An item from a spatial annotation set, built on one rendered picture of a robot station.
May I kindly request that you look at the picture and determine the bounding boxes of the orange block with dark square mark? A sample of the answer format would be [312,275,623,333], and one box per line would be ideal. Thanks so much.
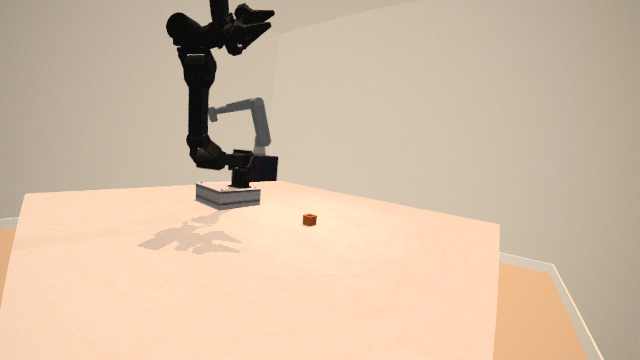
[302,214,317,227]

